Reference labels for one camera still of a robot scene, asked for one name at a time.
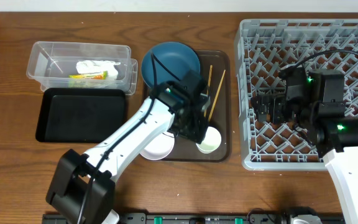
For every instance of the white tissue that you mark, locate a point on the white tissue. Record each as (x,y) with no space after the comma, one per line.
(90,66)

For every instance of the wooden chopstick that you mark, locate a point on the wooden chopstick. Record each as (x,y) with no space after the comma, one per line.
(216,95)
(209,82)

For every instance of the yellow snack wrapper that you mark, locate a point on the yellow snack wrapper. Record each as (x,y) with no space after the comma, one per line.
(90,76)

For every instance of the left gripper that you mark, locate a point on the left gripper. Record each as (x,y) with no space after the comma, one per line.
(191,130)

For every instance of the white cup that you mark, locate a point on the white cup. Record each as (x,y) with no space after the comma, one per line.
(211,141)

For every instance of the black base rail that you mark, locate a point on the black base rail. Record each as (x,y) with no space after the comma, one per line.
(256,215)

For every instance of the black tray bin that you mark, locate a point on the black tray bin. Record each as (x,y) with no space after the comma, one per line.
(81,115)

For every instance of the right wooden chopstick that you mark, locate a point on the right wooden chopstick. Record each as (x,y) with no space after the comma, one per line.
(216,95)

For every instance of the grey dishwasher rack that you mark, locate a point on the grey dishwasher rack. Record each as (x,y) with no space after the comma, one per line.
(265,46)

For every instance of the left wooden chopstick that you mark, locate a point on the left wooden chopstick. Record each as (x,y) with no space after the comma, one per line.
(209,82)

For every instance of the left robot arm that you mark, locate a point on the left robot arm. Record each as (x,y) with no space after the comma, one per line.
(83,185)

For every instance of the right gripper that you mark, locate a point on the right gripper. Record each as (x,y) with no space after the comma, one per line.
(277,101)

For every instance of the brown serving tray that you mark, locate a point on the brown serving tray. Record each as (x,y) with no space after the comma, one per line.
(215,68)

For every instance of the dark blue plate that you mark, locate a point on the dark blue plate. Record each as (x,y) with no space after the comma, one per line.
(173,61)

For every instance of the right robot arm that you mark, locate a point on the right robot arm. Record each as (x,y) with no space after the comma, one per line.
(315,101)

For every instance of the clear plastic bin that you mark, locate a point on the clear plastic bin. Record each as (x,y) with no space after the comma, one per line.
(51,64)

